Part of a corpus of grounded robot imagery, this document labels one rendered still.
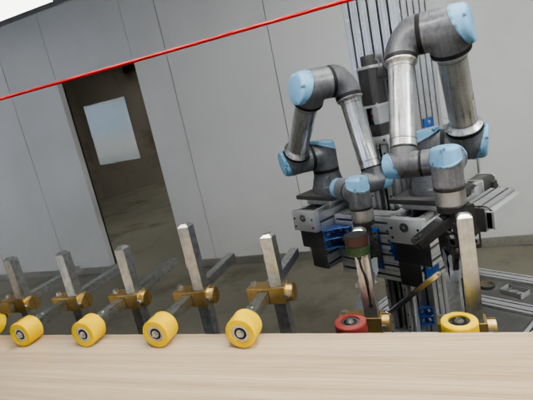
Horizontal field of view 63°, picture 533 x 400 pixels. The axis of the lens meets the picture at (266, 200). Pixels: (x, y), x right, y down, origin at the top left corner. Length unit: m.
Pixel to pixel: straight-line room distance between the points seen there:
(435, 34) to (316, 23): 2.46
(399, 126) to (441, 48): 0.25
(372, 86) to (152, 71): 2.89
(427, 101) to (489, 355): 1.20
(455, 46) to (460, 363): 0.85
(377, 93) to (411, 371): 1.15
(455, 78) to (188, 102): 3.07
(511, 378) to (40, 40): 4.90
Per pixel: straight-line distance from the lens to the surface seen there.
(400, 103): 1.31
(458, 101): 1.50
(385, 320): 1.21
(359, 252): 1.07
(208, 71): 4.08
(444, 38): 1.37
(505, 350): 1.03
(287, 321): 1.28
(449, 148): 1.14
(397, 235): 1.59
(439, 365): 0.98
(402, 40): 1.38
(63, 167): 5.22
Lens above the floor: 1.46
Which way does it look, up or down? 12 degrees down
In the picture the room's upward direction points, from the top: 12 degrees counter-clockwise
